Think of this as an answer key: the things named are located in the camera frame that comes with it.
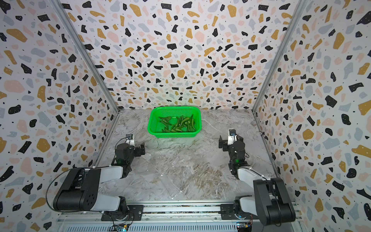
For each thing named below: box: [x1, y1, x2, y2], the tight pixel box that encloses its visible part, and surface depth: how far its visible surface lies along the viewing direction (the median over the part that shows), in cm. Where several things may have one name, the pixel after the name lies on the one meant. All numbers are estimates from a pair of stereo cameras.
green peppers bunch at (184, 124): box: [171, 114, 197, 133], surface depth 112 cm
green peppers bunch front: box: [158, 116, 181, 133], surface depth 112 cm
